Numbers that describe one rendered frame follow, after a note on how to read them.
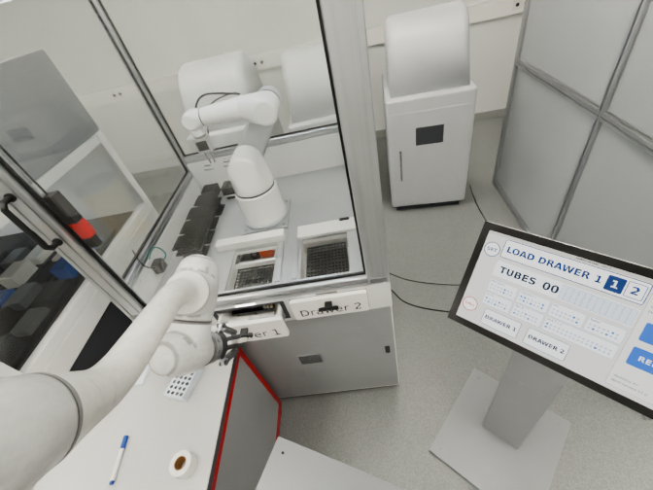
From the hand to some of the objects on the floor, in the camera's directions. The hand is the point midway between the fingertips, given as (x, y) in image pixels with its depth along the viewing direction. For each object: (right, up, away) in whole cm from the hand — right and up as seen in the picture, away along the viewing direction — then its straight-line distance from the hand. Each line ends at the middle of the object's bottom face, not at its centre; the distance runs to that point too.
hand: (239, 340), depth 109 cm
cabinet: (+21, -24, +107) cm, 112 cm away
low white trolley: (-22, -85, +54) cm, 103 cm away
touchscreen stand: (+113, -60, +42) cm, 134 cm away
